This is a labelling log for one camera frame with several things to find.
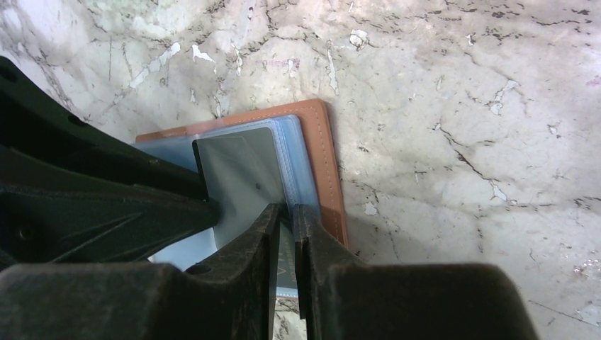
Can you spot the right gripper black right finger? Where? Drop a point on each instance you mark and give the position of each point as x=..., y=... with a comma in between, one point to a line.
x=342, y=297

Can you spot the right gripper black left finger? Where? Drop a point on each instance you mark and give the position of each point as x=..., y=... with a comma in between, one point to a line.
x=229, y=295

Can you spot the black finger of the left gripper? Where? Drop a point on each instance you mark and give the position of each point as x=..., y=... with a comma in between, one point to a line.
x=73, y=194

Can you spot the brown leather card holder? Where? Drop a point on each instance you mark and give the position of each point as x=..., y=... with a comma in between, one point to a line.
x=309, y=170

